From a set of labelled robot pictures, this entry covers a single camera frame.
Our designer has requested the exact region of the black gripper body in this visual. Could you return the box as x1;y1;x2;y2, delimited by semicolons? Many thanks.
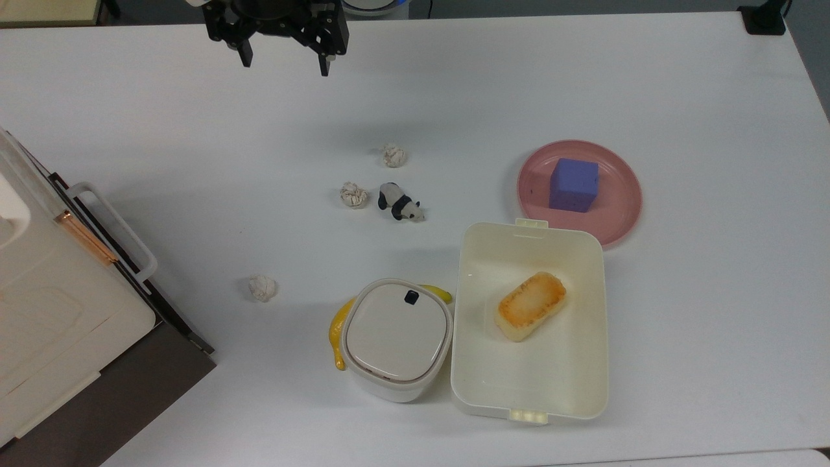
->
202;0;350;56

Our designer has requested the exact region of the blue and white round object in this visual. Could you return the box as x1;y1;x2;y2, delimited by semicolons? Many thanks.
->
341;0;410;17

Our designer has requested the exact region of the toy panda figure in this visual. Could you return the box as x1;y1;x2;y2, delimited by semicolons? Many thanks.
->
378;182;427;222

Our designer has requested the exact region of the beige side table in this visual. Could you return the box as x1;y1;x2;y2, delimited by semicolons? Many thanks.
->
0;0;104;28

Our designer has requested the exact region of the yellow banana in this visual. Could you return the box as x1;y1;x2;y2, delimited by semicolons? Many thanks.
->
329;284;453;372

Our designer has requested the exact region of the purple cube block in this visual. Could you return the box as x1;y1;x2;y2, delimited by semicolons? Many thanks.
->
549;158;600;213

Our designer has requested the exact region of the white lidded square container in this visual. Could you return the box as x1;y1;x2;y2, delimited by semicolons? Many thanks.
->
340;278;453;403

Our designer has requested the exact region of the toasted bread piece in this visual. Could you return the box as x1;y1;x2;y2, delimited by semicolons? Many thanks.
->
494;271;568;342

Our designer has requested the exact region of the pink plate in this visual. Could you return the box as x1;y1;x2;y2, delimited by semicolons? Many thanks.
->
517;139;643;248

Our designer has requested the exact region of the white toaster oven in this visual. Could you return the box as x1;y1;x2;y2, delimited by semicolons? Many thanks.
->
0;126;217;467

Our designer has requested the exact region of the cream plastic lunch box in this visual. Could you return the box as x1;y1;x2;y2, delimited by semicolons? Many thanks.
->
450;219;610;426

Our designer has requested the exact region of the black table clamp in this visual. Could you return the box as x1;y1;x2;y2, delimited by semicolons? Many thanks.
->
737;0;793;36

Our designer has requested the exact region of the brown drawer with white handle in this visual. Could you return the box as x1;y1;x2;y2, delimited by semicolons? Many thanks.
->
48;172;215;355

